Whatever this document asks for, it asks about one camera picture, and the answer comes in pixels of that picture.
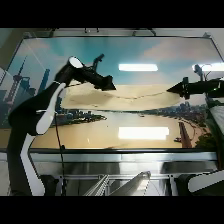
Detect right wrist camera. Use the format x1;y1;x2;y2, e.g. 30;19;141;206
193;63;205;81

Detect black cable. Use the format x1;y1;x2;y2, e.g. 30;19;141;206
53;111;68;197

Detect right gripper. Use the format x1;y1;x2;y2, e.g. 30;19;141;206
166;76;192;101

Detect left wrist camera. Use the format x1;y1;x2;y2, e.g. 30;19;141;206
91;53;106;73

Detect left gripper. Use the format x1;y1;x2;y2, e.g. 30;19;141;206
94;73;117;92

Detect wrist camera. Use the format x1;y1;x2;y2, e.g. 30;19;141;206
193;63;205;81
91;53;106;73

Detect silver frame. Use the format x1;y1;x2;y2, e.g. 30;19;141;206
0;150;224;197

